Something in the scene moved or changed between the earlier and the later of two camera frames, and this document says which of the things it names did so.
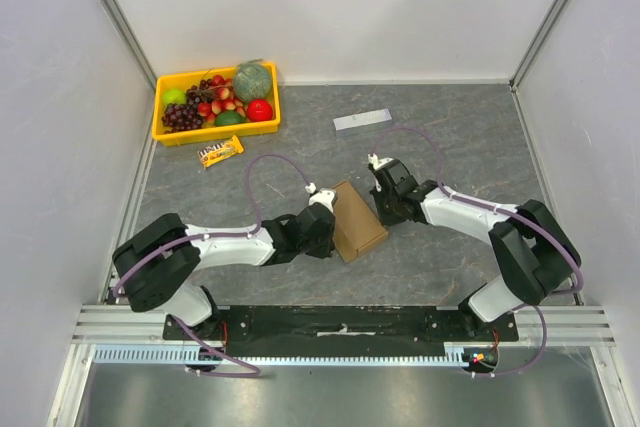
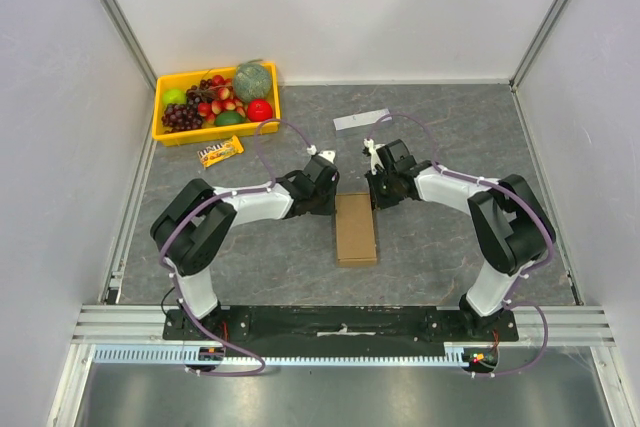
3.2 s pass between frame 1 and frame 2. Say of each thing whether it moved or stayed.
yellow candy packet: stayed
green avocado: stayed
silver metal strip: stayed
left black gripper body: moved
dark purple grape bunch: stayed
